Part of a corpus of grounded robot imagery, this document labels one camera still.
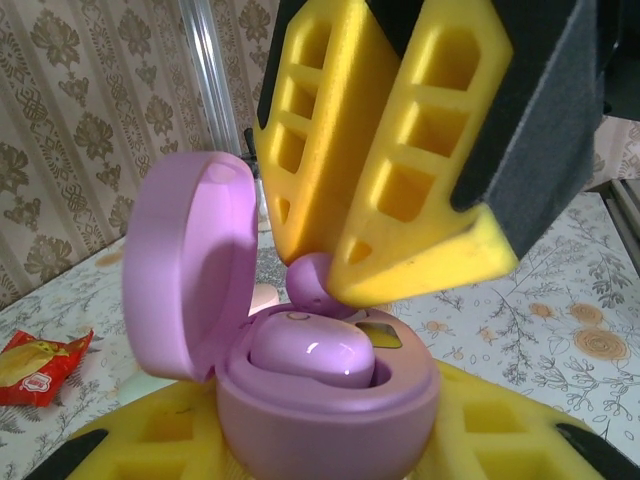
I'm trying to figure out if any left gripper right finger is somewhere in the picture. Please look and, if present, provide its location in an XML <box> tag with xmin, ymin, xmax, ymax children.
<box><xmin>429</xmin><ymin>359</ymin><xmax>640</xmax><ymax>480</ymax></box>

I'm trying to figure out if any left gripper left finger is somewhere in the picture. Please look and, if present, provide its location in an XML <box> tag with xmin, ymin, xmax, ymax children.
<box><xmin>27</xmin><ymin>382</ymin><xmax>251</xmax><ymax>480</ymax></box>

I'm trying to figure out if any purple earbud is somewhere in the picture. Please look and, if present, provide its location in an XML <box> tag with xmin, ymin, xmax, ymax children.
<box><xmin>284</xmin><ymin>252</ymin><xmax>359</xmax><ymax>319</ymax></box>
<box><xmin>247</xmin><ymin>312</ymin><xmax>376</xmax><ymax>389</ymax></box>

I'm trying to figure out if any purple earbud case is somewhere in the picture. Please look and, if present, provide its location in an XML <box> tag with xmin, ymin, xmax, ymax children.
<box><xmin>121</xmin><ymin>151</ymin><xmax>444</xmax><ymax>480</ymax></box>

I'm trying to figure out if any red snack packet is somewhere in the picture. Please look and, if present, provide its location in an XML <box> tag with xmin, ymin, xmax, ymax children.
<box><xmin>0</xmin><ymin>328</ymin><xmax>95</xmax><ymax>407</ymax></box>

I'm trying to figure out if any aluminium side rail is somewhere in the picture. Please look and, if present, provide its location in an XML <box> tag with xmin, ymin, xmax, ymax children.
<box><xmin>582</xmin><ymin>177</ymin><xmax>640</xmax><ymax>241</ymax></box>

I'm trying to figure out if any aluminium corner post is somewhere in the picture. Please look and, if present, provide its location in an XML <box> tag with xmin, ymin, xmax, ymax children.
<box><xmin>178</xmin><ymin>0</ymin><xmax>244</xmax><ymax>151</ymax></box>

